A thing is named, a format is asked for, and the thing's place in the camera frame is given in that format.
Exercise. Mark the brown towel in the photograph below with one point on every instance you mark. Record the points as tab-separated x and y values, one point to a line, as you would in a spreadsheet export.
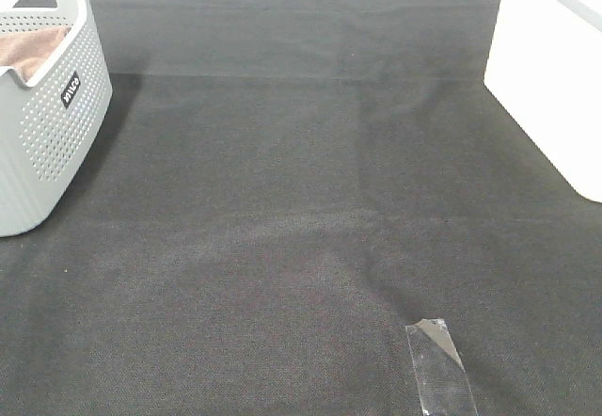
27	51

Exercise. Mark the black table cloth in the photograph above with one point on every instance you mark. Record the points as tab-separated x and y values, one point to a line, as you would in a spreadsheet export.
280	188

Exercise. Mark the clear tape strip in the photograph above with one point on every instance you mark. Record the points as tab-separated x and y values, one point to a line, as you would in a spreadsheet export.
440	375

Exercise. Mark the grey perforated laundry basket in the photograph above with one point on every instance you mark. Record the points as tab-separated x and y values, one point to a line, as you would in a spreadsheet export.
49	121

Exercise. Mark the white storage box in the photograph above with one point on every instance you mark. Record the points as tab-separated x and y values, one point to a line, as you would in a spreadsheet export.
544	68

